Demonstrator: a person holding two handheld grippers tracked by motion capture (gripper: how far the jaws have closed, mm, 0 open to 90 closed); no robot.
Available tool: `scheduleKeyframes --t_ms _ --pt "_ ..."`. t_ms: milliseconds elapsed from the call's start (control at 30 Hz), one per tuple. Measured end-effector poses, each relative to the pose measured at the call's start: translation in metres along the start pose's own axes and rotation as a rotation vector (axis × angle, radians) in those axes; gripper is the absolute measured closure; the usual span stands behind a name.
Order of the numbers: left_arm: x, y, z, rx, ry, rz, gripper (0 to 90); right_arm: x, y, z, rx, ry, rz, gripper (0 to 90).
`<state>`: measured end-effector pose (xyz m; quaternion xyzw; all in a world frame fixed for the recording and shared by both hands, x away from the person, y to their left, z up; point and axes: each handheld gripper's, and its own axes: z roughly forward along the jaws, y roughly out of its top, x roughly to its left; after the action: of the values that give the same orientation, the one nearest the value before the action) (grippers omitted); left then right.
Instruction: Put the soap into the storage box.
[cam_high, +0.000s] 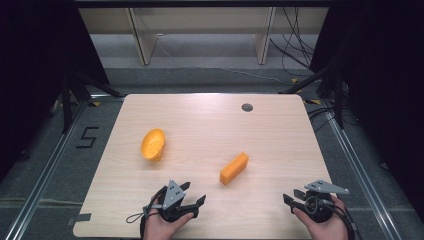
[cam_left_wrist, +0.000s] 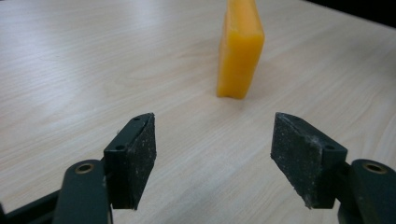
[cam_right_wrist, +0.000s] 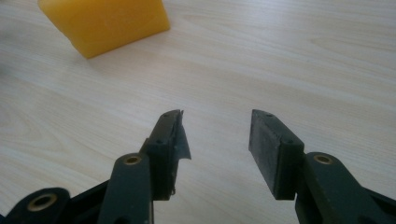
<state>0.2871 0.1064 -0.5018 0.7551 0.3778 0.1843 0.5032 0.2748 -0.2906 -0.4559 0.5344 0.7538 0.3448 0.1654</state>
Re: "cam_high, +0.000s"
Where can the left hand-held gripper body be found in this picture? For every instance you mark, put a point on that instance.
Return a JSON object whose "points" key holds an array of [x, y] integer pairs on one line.
{"points": [[171, 196]]}

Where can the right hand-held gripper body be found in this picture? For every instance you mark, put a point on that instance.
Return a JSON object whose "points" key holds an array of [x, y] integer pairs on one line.
{"points": [[320, 208]]}

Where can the orange rectangular block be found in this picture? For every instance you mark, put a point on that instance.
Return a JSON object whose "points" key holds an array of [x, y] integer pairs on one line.
{"points": [[234, 168]]}

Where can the orange plastic bowl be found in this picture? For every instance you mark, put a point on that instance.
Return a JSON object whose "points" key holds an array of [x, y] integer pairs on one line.
{"points": [[152, 144]]}

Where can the person's right hand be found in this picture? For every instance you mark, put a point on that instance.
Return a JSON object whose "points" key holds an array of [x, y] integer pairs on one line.
{"points": [[328, 230]]}

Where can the person's left hand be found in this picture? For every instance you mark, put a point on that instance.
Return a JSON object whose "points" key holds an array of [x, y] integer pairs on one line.
{"points": [[160, 228]]}

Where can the black tape strip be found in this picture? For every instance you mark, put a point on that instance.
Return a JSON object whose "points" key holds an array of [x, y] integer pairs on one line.
{"points": [[81, 218]]}

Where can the grey round table grommet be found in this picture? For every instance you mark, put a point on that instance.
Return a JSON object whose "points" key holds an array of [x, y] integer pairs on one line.
{"points": [[247, 107]]}

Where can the black tape floor number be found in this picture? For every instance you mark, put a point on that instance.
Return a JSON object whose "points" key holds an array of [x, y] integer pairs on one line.
{"points": [[87, 137]]}

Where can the black metal stand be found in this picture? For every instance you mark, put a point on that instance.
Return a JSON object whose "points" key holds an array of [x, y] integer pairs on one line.
{"points": [[339, 96], [66, 100]]}

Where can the yellow black floor marker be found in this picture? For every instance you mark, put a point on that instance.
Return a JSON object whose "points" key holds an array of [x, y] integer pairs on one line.
{"points": [[96, 103]]}

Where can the black curtain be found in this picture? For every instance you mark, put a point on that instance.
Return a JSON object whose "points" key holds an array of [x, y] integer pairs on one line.
{"points": [[383, 83], [36, 66]]}

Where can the aluminium floor rail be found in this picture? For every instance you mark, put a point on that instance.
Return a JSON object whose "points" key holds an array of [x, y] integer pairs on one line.
{"points": [[43, 170], [363, 180]]}

